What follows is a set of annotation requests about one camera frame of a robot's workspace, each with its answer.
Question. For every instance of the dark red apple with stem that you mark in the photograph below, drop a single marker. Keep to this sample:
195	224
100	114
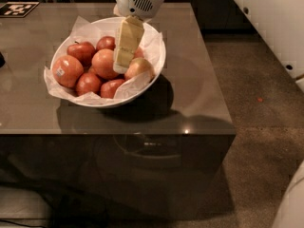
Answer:
83	51

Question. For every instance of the black object at table edge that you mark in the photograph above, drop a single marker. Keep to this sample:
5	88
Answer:
2	60

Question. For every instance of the black white fiducial marker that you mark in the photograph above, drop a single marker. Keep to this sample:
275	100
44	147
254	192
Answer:
17	9

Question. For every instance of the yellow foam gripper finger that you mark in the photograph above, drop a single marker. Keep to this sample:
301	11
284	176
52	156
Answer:
129	36

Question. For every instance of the red-yellow back right apple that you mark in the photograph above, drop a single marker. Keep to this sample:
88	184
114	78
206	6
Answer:
138	53

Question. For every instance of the white bowl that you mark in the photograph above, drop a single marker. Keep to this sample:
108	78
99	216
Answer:
155	48

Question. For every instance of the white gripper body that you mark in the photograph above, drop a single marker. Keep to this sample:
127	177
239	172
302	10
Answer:
138	1

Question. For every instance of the white paper liner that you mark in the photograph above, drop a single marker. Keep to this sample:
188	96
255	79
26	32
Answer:
85	34

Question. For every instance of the large orange-red apple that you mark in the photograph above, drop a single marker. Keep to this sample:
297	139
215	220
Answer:
102	64

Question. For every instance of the dark red back apple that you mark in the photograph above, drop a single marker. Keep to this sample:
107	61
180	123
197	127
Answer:
106	42

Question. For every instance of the apple with sticker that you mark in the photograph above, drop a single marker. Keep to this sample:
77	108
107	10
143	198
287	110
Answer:
67	70

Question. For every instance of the dark cabinet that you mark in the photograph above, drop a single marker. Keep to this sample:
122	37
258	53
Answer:
213	16

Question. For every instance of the red front centre apple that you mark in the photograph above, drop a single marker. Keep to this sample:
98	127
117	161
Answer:
109	88

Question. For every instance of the pale yellow-red right apple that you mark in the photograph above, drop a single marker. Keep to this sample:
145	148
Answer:
139	66

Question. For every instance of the red front left apple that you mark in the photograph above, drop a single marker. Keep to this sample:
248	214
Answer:
88	82

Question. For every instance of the grey coffee table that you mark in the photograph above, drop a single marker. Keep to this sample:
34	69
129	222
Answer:
159	157

